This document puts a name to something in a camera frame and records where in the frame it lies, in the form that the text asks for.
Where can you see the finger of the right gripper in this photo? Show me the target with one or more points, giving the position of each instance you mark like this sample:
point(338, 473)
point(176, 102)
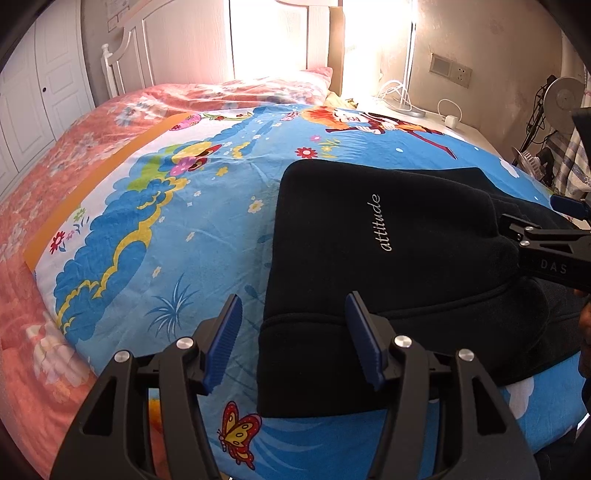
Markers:
point(561, 256)
point(579, 209)

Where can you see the white desk lamp stand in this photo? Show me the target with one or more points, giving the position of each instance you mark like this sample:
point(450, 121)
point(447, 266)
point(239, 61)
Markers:
point(398, 98)

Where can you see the round studio lamp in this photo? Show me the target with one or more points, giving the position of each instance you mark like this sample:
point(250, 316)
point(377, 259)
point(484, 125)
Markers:
point(553, 105)

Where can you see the white nightstand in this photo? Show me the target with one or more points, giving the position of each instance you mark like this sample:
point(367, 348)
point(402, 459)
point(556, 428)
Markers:
point(431, 120)

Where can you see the white headboard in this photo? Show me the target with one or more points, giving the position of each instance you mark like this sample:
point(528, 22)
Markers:
point(170, 42)

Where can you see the silver finned spot lamp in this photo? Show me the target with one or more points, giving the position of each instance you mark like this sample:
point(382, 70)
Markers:
point(539, 166)

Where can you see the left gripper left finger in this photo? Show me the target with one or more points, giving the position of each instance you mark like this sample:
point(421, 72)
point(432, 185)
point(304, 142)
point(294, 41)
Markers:
point(109, 437)

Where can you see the striped blue white cloth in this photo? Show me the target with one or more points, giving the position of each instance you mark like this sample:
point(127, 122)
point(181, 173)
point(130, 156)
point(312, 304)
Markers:
point(571, 168)

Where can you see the black sweat pants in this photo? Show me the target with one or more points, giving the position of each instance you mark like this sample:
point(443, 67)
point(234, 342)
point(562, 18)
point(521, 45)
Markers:
point(424, 250)

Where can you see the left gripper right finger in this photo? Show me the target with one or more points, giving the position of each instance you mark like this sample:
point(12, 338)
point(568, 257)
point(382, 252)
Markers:
point(478, 435)

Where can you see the white wardrobe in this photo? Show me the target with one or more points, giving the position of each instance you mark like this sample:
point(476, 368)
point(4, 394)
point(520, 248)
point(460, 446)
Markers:
point(44, 90)

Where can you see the pink floral quilt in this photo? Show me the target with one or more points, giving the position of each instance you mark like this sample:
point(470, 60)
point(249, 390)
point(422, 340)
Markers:
point(42, 380)

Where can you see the blue cartoon bed sheet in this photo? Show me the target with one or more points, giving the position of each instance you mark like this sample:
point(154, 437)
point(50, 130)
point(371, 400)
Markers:
point(156, 240)

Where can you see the white charger with cable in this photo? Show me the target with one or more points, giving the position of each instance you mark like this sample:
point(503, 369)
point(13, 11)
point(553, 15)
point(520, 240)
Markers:
point(451, 121)

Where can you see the wall socket panel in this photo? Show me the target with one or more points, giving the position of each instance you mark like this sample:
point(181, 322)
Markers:
point(451, 70)

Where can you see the person's hand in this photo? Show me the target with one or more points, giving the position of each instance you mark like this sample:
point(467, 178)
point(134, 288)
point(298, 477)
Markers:
point(584, 325)

